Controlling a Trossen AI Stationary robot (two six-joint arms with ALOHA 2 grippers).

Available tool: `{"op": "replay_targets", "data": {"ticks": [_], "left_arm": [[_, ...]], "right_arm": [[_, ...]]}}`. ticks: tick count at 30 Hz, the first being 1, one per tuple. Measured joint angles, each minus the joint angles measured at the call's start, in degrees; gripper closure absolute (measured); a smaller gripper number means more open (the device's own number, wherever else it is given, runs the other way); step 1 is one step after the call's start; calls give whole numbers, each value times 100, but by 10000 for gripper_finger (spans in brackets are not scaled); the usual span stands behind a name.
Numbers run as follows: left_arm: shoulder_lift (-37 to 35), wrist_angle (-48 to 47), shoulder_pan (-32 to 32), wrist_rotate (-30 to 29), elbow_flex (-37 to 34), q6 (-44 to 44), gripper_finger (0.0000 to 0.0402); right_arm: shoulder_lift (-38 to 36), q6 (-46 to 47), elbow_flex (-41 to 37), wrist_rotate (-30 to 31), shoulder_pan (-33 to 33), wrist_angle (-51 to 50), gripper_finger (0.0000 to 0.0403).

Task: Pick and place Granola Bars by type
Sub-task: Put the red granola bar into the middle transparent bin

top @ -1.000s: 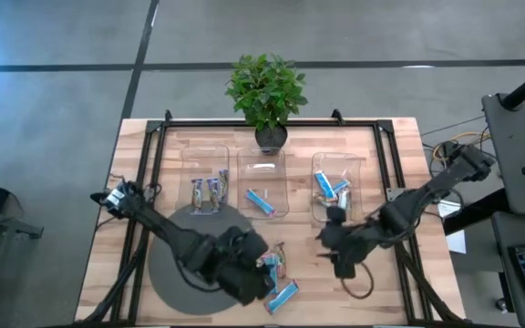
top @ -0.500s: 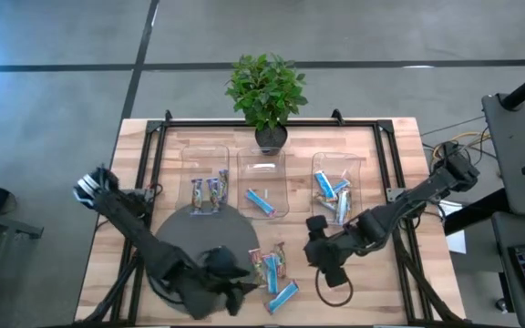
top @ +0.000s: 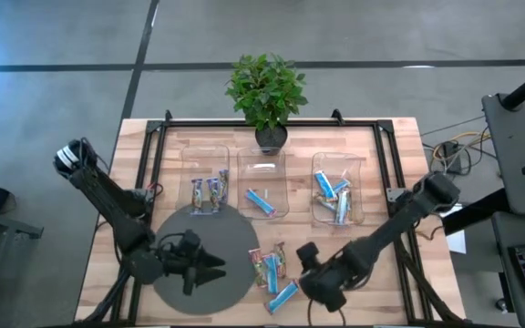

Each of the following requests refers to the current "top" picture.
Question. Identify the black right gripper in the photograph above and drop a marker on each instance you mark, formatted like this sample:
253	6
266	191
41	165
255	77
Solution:
309	257

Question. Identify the black power adapter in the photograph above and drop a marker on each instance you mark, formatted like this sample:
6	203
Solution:
451	157

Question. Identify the blue orange Chewy granola bar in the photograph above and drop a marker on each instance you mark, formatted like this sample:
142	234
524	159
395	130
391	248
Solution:
325	184
342	185
342	207
324	201

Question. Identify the dark grey desk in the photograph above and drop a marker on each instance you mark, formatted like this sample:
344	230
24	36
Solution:
504	255
513	159

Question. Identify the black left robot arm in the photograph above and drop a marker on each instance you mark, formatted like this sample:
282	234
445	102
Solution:
107	200

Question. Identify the green blue Chewy granola bar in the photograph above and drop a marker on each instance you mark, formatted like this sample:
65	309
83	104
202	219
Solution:
197	195
213	193
223	184

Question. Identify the black frame bracket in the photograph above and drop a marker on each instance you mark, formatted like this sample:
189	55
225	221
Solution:
337	116
168	117

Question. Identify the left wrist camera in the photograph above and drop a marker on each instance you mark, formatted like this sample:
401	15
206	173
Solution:
187	241

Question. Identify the pale rectangular label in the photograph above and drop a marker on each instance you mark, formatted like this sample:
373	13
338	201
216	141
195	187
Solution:
260	167

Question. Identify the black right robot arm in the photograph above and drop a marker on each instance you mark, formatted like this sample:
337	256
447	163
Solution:
390	228

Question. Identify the black desk leg beam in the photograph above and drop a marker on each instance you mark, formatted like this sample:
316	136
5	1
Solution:
472	212

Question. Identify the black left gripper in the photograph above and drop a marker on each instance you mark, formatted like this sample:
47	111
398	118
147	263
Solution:
185	266

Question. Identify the clear plastic bin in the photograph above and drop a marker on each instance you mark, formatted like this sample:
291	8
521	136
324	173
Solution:
271	187
203	164
353	168

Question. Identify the white paper sheet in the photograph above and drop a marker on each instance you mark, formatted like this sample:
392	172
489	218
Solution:
457	241

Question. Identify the black aluminium table frame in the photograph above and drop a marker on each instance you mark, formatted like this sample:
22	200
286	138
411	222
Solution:
198	123

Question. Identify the green potted plant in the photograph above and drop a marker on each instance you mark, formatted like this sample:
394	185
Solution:
267	91

